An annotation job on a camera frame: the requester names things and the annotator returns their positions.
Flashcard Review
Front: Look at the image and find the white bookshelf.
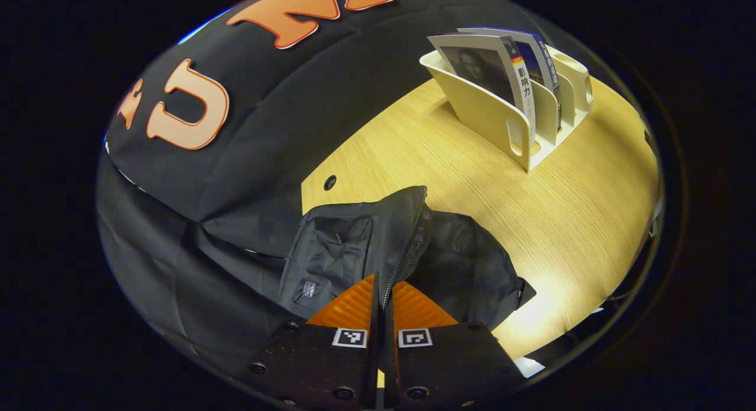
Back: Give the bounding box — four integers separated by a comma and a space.
419, 42, 594, 173

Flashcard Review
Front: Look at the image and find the black schoolbag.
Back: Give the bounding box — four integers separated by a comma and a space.
278, 185, 537, 332

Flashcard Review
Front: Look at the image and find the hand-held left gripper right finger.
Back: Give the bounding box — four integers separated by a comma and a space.
381, 280, 526, 411

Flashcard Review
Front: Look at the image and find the blue cover book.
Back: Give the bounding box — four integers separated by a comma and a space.
458, 27, 562, 131

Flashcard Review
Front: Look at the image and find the grey portrait cover book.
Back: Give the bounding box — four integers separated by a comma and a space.
428, 33, 537, 146

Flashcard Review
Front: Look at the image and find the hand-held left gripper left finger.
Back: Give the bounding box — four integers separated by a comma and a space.
245, 274, 380, 411

